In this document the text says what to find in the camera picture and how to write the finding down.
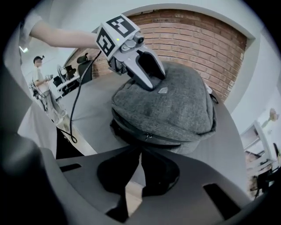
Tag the white shelf unit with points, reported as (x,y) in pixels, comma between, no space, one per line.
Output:
(255,138)

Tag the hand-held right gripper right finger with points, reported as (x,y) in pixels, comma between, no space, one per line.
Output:
(160,173)

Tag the person's white shirt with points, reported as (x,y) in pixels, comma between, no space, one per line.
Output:
(37,123)

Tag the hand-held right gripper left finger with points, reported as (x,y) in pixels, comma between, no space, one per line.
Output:
(116,173)

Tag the person's left forearm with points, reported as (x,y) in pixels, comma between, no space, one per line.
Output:
(65,37)

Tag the tall black office chair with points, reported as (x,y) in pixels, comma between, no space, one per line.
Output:
(84,68)

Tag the black zipper slider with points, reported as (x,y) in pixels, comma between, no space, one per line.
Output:
(149,136)

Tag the small black office chair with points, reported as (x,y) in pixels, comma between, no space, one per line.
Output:
(57,81)

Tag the grey fabric bag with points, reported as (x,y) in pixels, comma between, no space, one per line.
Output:
(166,109)

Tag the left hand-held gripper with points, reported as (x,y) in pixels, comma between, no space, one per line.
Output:
(109,39)

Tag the white office desk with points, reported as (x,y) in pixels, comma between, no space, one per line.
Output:
(69,83)

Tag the pale flower decoration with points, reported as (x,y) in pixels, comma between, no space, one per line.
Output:
(271,116)

